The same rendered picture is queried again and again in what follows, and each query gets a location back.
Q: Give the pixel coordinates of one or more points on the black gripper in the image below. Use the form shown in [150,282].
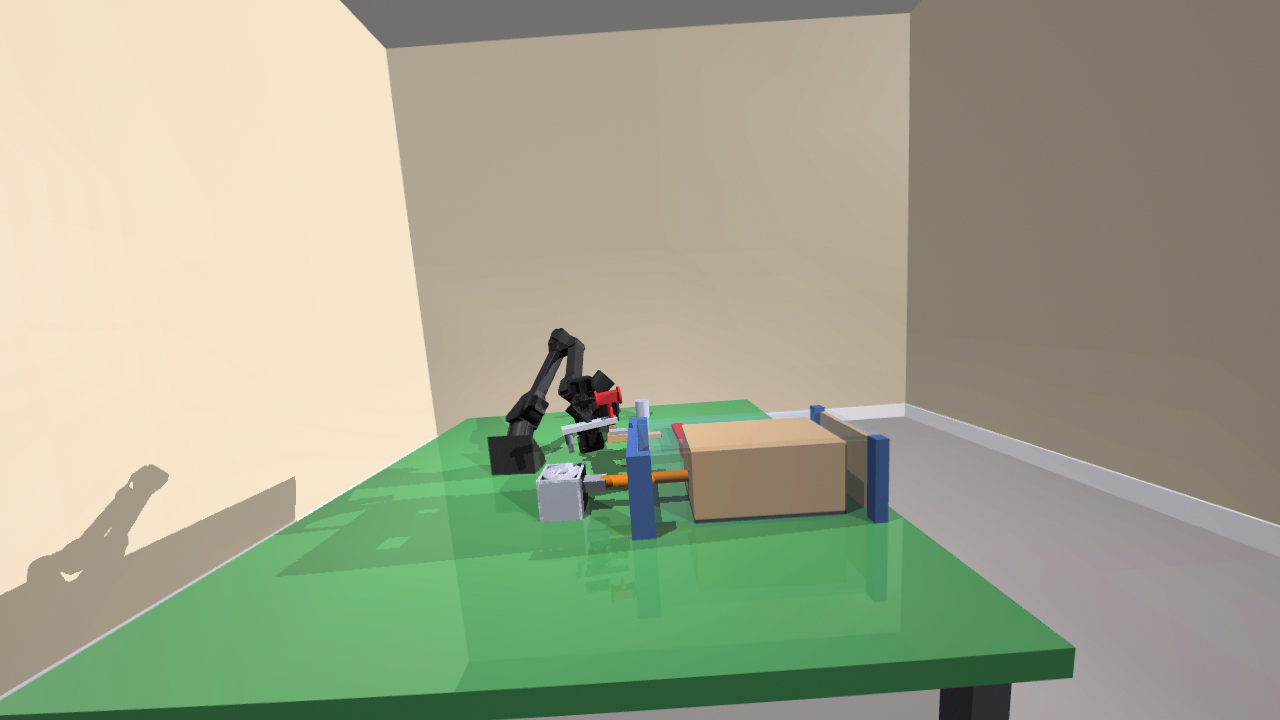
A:
[584,410]

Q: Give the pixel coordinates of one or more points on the blue rectangular frame bar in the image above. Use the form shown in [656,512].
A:
[633,481]

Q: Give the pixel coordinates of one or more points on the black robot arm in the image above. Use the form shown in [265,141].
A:
[527,413]

